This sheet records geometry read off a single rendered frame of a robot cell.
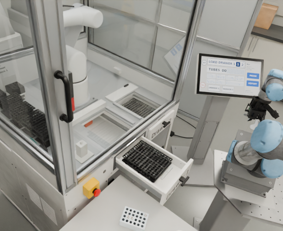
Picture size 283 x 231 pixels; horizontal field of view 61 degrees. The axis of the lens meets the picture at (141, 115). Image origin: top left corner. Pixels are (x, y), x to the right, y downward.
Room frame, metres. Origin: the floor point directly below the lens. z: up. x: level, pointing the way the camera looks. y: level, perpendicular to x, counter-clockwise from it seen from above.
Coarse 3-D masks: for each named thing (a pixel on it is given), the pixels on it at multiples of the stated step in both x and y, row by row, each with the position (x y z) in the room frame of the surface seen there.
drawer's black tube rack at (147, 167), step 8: (136, 144) 1.00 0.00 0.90; (144, 144) 1.01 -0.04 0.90; (128, 152) 0.93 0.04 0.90; (136, 152) 0.94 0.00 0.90; (144, 152) 0.95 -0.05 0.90; (152, 152) 0.96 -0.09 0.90; (160, 152) 0.97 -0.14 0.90; (128, 160) 0.88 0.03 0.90; (136, 160) 0.88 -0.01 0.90; (144, 160) 0.89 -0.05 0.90; (152, 160) 0.90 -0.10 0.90; (160, 160) 0.91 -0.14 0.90; (136, 168) 0.86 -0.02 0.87; (144, 168) 0.84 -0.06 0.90; (152, 168) 0.87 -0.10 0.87
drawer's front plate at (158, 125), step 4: (172, 112) 1.33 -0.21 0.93; (164, 116) 1.27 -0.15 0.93; (168, 116) 1.29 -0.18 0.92; (172, 116) 1.35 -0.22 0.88; (160, 120) 1.23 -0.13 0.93; (164, 120) 1.25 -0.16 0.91; (168, 120) 1.30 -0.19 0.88; (156, 124) 1.18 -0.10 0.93; (160, 124) 1.21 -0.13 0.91; (152, 128) 1.13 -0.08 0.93; (156, 128) 1.17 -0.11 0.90; (164, 128) 1.28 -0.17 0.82; (148, 132) 1.12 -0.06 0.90; (152, 132) 1.14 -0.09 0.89; (156, 132) 1.18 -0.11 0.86; (148, 136) 1.12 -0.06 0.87; (152, 136) 1.15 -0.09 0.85
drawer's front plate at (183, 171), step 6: (192, 162) 0.92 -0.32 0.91; (186, 168) 0.85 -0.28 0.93; (180, 174) 0.81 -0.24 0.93; (186, 174) 0.89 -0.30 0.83; (174, 180) 0.77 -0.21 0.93; (168, 186) 0.72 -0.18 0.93; (174, 186) 0.76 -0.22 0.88; (168, 192) 0.70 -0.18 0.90; (162, 198) 0.69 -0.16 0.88; (162, 204) 0.68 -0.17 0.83
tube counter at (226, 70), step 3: (222, 69) 1.71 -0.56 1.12; (225, 69) 1.72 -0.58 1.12; (228, 69) 1.72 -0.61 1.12; (231, 69) 1.72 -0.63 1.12; (234, 69) 1.73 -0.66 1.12; (237, 69) 1.73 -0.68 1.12; (240, 69) 1.74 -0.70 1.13; (222, 72) 1.70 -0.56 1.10; (225, 72) 1.70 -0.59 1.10; (228, 72) 1.70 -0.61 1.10; (231, 72) 1.71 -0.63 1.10; (234, 72) 1.71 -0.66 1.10; (237, 72) 1.72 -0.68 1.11; (240, 72) 1.72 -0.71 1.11; (243, 72) 1.73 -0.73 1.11
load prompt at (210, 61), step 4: (208, 60) 1.74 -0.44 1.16; (212, 60) 1.74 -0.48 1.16; (216, 60) 1.75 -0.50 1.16; (220, 60) 1.75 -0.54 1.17; (224, 60) 1.76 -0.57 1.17; (228, 60) 1.76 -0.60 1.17; (232, 60) 1.77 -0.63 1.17; (208, 64) 1.72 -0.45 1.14; (212, 64) 1.72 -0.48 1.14; (216, 64) 1.73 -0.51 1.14; (220, 64) 1.73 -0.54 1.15; (224, 64) 1.74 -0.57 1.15; (228, 64) 1.74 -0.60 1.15; (232, 64) 1.75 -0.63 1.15; (236, 64) 1.76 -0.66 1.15; (240, 64) 1.76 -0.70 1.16; (244, 64) 1.77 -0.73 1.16
